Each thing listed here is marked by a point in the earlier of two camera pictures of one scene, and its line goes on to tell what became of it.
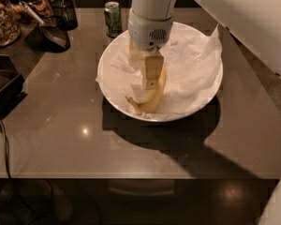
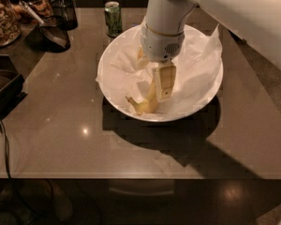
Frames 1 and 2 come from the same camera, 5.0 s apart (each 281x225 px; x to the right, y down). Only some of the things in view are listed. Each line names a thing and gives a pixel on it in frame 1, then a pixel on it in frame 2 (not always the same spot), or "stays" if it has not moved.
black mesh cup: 64,14 stays
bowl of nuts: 5,26 stays
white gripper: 148,32 → 159,46
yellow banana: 151,104 stays
